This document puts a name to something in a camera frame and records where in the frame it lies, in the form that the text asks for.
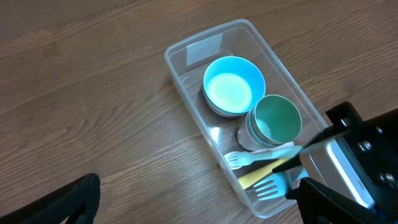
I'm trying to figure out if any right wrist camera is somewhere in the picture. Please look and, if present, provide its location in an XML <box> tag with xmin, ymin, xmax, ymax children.
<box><xmin>299</xmin><ymin>138</ymin><xmax>375</xmax><ymax>208</ymax></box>

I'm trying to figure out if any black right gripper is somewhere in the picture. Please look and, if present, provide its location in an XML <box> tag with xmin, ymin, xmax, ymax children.
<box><xmin>272</xmin><ymin>101</ymin><xmax>397</xmax><ymax>218</ymax></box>

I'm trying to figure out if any light blue plastic fork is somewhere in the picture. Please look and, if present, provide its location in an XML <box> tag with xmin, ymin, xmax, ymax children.
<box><xmin>254</xmin><ymin>169</ymin><xmax>308</xmax><ymax>201</ymax></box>

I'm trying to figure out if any clear plastic container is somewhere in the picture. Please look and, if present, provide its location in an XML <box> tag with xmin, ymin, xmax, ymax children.
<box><xmin>165</xmin><ymin>19</ymin><xmax>327</xmax><ymax>218</ymax></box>

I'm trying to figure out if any blue plastic bowl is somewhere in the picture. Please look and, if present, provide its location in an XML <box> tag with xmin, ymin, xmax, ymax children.
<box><xmin>202</xmin><ymin>55</ymin><xmax>266</xmax><ymax>113</ymax></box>

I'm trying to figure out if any teal plastic fork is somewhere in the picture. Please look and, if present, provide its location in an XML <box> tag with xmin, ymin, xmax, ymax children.
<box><xmin>224</xmin><ymin>146</ymin><xmax>303</xmax><ymax>169</ymax></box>

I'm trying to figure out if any blue plastic cup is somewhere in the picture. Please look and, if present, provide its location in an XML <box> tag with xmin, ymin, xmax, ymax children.
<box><xmin>245</xmin><ymin>110</ymin><xmax>276</xmax><ymax>148</ymax></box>

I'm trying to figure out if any white label sticker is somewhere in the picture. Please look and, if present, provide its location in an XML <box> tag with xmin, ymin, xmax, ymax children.
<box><xmin>187</xmin><ymin>34</ymin><xmax>223</xmax><ymax>65</ymax></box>

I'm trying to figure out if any green plastic cup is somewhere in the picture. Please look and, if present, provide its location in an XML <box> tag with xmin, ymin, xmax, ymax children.
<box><xmin>249</xmin><ymin>95</ymin><xmax>303</xmax><ymax>145</ymax></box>

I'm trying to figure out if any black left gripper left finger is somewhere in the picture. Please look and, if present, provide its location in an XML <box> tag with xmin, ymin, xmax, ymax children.
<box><xmin>1</xmin><ymin>173</ymin><xmax>101</xmax><ymax>224</ymax></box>

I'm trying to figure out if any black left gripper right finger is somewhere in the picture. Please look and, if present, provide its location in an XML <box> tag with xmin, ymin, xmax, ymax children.
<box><xmin>285</xmin><ymin>177</ymin><xmax>386</xmax><ymax>224</ymax></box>

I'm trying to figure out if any yellow plastic fork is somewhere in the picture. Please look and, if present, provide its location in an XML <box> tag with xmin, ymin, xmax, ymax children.
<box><xmin>238</xmin><ymin>159</ymin><xmax>288</xmax><ymax>190</ymax></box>

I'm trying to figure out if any pink plastic cup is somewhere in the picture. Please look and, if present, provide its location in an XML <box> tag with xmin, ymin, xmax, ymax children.
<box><xmin>237</xmin><ymin>123</ymin><xmax>266</xmax><ymax>151</ymax></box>

